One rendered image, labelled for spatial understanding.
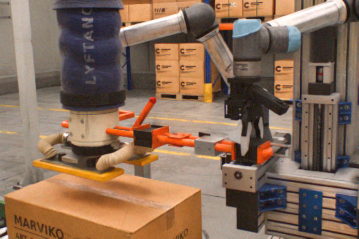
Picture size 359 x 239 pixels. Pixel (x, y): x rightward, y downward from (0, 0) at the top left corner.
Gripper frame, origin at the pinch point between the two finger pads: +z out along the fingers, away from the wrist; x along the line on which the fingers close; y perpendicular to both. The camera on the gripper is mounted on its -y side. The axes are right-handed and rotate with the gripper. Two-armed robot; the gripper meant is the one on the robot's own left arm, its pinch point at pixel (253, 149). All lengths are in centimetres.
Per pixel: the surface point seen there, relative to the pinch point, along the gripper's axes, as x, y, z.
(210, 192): -229, 150, 118
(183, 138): 2.6, 21.6, -0.8
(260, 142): 0.1, -2.1, -2.2
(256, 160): 3.8, -2.8, 2.0
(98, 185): -4, 66, 25
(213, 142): 3.5, 10.8, -1.3
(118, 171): 8.5, 43.3, 11.5
